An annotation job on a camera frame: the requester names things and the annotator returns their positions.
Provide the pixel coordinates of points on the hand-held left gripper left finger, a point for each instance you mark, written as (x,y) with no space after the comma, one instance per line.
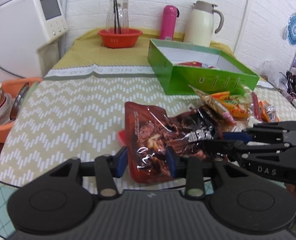
(120,161)

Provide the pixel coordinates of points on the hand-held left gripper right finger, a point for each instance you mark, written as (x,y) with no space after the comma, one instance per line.
(171,161)

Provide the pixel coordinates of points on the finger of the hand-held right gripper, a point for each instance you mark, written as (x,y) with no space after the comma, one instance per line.
(227,148)
(236,136)

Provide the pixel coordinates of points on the dark red snack packet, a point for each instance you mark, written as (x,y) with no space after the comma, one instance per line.
(148,135)

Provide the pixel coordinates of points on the black snack packet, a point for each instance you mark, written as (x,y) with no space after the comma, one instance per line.
(200,122)

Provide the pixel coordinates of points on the green cardboard box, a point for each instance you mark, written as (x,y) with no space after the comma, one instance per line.
(187,80)

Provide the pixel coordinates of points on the small white snack packet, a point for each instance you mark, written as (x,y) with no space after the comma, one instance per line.
(254,122)

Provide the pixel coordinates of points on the red sausage pack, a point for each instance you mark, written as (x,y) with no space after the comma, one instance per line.
(256,105)

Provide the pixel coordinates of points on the orange foil snack packet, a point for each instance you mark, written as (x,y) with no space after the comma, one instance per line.
(269,111)

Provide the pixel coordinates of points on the clear peanut packet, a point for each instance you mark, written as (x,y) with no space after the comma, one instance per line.
(212,102)

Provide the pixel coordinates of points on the clear plastic bag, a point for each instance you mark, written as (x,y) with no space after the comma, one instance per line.
(271,72)

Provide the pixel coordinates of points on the beige zigzag tablecloth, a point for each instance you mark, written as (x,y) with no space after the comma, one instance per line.
(58,110)

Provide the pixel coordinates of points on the red nut packet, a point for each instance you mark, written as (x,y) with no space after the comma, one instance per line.
(190,63)

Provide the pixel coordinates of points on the yellow tablecloth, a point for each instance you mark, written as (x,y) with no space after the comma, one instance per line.
(88,52)

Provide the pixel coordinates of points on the cream thermal carafe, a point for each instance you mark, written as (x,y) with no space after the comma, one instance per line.
(200,25)

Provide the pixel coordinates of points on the metal lid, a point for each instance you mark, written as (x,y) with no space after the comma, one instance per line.
(19,102)

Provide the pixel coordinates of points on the orange plastic basin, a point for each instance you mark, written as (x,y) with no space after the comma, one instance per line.
(3,132)

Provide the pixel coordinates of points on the red plastic basket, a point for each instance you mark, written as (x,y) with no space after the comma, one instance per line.
(119,38)

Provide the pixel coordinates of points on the pink thermos bottle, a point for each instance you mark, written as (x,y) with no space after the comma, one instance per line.
(168,22)

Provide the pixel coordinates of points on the glass pitcher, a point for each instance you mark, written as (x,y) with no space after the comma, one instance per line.
(118,12)

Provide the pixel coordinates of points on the black chopsticks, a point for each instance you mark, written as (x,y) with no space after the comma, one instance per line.
(117,12)

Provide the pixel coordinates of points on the white water dispenser with screen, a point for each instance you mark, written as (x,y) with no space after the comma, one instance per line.
(20,35)

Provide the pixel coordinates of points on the white wall pipe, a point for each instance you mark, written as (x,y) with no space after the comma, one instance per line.
(245,15)

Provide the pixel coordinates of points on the blue patterned wall plate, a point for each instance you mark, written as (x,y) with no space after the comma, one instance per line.
(293,26)

